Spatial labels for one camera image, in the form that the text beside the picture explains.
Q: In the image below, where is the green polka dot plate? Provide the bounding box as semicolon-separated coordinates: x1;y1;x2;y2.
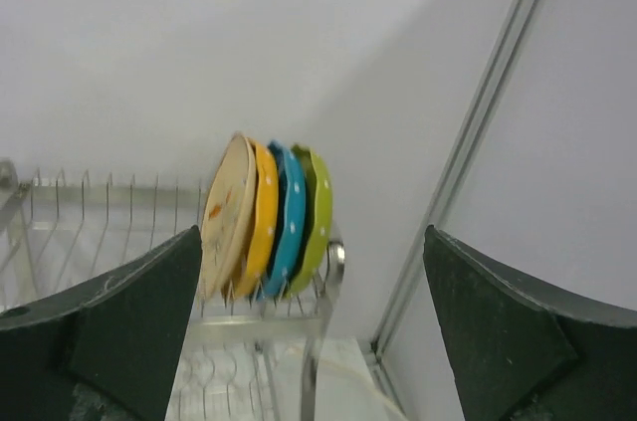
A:
285;143;333;298

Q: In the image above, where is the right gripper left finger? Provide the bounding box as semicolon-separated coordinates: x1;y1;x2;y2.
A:
1;227;202;420

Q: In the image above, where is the aluminium corner frame post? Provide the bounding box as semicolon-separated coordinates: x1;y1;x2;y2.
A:
370;0;541;358

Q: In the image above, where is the blue polka dot plate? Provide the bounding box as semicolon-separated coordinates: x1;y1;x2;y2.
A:
258;140;307;300

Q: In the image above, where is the orange polka dot plate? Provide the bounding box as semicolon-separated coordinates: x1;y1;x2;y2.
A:
233;138;279;299

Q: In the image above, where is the stainless steel dish rack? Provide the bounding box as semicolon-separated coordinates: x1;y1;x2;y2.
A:
0;156;349;421

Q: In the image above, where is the beige bird plate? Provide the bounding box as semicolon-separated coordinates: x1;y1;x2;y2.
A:
198;132;256;301

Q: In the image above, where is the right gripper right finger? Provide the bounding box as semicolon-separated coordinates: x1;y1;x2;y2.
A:
423;226;636;420

